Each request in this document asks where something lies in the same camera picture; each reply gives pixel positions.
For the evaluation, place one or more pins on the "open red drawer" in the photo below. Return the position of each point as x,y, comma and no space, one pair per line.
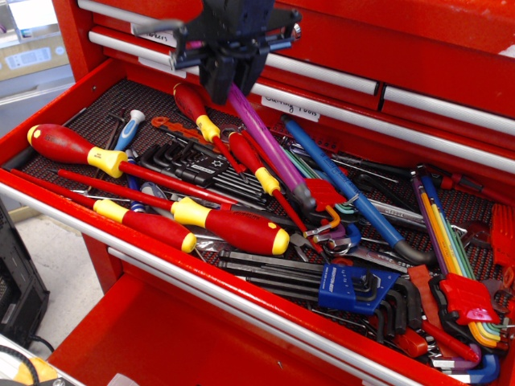
209,316

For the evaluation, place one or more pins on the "violet Allen key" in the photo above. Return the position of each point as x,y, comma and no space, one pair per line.
258,131

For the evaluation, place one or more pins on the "red yellow screwdriver front left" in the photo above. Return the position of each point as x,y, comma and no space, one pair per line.
156,226

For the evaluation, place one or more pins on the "yellow object bottom left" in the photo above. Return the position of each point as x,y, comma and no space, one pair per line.
43,370

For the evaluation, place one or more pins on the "silver chest lock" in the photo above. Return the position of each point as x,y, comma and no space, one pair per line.
296,32

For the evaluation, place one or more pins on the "red yellow screwdriver centre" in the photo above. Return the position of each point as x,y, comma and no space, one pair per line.
243,152

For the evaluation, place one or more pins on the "white label cutting tools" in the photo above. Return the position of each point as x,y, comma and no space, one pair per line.
291,109

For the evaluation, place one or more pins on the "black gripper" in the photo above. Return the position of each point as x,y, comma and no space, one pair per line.
224,34

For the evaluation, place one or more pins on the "red yellow screwdriver back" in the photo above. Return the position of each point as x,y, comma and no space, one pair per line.
192,106

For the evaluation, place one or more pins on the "large blue Allen key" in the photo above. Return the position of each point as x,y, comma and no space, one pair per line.
361,202

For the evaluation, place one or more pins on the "orange plastic key holder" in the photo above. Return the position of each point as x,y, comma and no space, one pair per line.
175,127

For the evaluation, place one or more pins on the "red yellow screwdriver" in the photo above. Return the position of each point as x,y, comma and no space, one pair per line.
192,106
243,152
64,145
243,230
156,226

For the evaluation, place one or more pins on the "white label Markers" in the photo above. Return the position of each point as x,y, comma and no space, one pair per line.
164,37

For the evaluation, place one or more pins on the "black torx key set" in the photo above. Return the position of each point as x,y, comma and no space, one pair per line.
189,164

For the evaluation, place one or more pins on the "red holder colourful keys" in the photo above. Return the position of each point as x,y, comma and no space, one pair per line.
337,236
467,299

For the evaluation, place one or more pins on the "silver wrench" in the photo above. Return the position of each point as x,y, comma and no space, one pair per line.
382,259

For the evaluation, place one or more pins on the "black mesh drawer liner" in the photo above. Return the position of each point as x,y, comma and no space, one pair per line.
297,277

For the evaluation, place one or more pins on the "red holder colourful keys right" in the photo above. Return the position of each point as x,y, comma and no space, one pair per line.
467,299

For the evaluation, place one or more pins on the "red comb-like holder right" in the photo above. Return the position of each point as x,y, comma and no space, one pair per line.
502,234

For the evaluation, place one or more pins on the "blue white small screwdriver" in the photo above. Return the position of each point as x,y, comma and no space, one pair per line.
130,129

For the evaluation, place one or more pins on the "red yellow screwdriver front middle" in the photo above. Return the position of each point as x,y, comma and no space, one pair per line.
243,230

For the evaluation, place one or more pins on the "red holder colourful keys centre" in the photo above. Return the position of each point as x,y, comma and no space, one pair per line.
337,236

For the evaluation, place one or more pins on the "black box on floor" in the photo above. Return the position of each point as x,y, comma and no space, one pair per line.
24,297

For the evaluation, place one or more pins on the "red yellow screwdriver far left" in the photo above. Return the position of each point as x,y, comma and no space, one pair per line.
64,145

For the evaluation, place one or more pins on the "red tool chest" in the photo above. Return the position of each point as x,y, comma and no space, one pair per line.
400,82

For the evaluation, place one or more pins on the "blue hex key holder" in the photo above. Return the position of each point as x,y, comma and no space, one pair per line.
355,289

